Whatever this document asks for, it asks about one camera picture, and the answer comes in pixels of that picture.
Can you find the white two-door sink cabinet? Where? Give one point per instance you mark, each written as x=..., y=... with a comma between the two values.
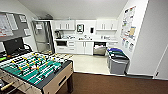
x=84, y=48

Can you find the steel paper towel dispenser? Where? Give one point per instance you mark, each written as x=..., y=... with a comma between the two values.
x=80, y=28

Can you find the white wide base drawer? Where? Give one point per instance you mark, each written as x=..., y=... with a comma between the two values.
x=61, y=49

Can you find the black built-in microwave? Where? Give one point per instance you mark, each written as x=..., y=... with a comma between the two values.
x=61, y=43

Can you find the blue lidded waste bin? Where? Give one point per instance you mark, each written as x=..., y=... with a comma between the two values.
x=115, y=51

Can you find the grey dark-lidded waste bin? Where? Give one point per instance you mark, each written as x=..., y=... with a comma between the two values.
x=119, y=65

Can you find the stainless steel refrigerator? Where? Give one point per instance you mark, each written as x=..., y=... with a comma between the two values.
x=43, y=38

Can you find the white paper notice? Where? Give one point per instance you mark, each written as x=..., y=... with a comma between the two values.
x=39, y=26

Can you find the green foosball table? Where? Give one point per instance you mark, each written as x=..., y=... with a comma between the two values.
x=33, y=71

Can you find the black laptop screen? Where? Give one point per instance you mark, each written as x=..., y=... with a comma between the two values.
x=13, y=46

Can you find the white room door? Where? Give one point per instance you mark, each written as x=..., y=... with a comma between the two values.
x=162, y=66

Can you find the white upper wall cabinet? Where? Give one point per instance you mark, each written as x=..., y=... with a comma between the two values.
x=64, y=25
x=106, y=24

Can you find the large red-edged wall poster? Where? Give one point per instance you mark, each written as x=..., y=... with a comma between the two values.
x=127, y=20

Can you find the framed wall board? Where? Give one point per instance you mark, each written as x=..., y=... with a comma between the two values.
x=15, y=28

